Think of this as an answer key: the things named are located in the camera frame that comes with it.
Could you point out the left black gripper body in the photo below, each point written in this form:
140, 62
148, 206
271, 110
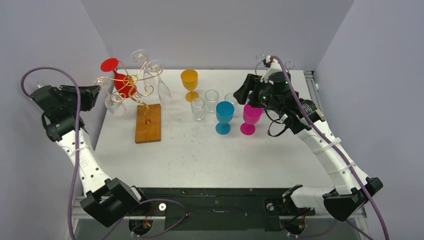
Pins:
69, 97

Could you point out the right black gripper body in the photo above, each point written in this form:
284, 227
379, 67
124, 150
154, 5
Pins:
252, 89

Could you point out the clear etched glass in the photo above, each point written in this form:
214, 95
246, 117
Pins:
211, 98
231, 99
198, 108

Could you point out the pink wine glass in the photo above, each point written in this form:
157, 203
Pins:
251, 115

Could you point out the blue wine glass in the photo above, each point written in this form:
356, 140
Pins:
224, 114

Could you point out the clear wine glass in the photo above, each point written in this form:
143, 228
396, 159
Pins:
152, 76
113, 101

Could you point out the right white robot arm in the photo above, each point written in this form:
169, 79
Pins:
351, 186

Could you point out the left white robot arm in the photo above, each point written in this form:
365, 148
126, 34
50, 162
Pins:
106, 199

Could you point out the red wine glass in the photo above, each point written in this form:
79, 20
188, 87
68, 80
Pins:
121, 81

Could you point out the wooden rack base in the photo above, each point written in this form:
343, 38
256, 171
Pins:
148, 124

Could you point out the clear wine glass back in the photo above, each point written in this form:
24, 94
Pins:
152, 76

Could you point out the yellow plastic goblet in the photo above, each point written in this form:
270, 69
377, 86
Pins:
189, 78

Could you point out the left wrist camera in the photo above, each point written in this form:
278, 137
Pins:
41, 84

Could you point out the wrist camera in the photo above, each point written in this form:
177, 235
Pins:
272, 65
41, 84

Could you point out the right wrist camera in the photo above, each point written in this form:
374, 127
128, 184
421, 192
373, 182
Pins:
272, 65

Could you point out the gold wire glass rack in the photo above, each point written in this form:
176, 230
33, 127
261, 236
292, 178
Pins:
140, 56

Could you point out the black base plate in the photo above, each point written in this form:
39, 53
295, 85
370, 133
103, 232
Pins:
224, 209

